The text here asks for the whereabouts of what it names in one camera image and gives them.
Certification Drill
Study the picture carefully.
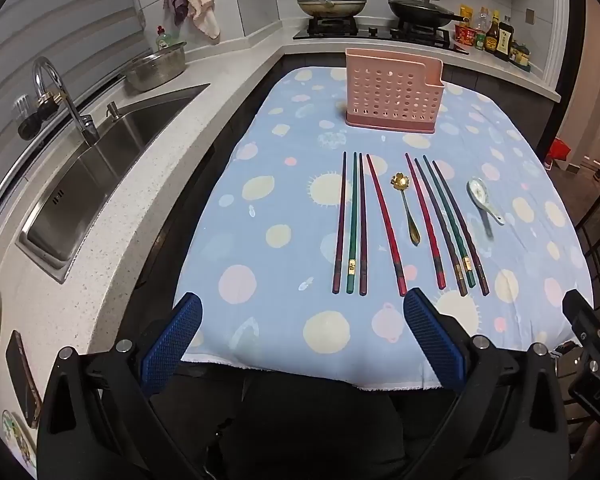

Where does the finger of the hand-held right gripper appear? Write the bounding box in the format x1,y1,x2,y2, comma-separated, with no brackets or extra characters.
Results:
562,288,600,361

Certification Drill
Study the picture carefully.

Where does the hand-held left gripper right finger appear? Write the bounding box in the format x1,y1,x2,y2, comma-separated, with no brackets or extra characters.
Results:
403,287,576,480

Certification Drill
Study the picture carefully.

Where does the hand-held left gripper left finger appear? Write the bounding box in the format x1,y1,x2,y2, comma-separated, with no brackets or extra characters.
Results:
36,291,203,480

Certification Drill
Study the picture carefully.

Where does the dark red chopstick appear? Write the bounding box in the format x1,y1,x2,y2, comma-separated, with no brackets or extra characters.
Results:
432,160,491,295
357,152,369,296
414,158,468,297
333,151,348,295

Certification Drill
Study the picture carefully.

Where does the green chopstick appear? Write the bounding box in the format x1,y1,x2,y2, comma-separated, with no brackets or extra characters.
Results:
422,155,477,289
345,151,358,295

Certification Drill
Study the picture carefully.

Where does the white ceramic spoon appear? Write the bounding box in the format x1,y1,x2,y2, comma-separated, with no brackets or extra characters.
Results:
466,178,506,226

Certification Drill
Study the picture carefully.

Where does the pink perforated utensil holder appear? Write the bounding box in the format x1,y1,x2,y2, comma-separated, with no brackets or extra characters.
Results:
344,48,443,134

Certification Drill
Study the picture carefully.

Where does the person's right hand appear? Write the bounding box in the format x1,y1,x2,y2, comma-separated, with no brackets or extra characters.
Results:
575,425,600,480

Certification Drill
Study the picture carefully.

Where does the black smartphone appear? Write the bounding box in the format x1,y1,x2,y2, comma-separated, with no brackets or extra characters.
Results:
6,330,44,429

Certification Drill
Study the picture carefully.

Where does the person's dark clothing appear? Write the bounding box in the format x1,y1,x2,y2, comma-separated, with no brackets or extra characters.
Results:
180,365,461,480

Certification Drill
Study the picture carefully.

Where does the red box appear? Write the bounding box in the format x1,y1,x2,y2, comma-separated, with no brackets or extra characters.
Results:
550,137,572,164

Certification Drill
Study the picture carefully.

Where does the gold flower spoon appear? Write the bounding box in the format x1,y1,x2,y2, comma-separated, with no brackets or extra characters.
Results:
391,172,422,247

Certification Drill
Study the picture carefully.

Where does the blue dotted tablecloth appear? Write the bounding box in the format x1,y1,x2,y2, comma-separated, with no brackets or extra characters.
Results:
172,66,593,391

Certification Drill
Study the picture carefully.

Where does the printed round coaster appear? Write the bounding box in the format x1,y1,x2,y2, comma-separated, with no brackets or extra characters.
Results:
2,410,39,467

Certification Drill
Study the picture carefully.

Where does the stainless steel sink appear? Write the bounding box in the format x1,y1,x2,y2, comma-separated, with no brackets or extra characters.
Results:
15,84,211,283

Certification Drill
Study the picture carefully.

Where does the chrome faucet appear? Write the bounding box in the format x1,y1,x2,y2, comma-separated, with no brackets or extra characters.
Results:
32,57,101,146

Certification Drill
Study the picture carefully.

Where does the seasoning jar rack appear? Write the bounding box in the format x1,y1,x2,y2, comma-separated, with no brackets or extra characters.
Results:
510,40,532,72

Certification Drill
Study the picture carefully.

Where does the stainless steel bowl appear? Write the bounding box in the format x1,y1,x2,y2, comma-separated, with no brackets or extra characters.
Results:
125,42,188,92

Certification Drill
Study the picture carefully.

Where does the dark soy sauce bottle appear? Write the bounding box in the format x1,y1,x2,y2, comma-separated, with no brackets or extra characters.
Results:
496,15,515,59

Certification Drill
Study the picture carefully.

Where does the brown sauce bottle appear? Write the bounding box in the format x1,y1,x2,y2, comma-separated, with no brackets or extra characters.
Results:
485,10,501,54

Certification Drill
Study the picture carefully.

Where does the black gas stove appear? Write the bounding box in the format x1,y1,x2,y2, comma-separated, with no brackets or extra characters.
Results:
293,15,456,52

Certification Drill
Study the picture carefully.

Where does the black wok with lid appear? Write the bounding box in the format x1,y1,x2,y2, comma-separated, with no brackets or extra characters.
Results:
387,0,470,28

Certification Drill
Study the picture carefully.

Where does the pan with glass lid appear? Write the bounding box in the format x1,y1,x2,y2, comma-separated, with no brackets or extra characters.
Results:
297,0,368,18

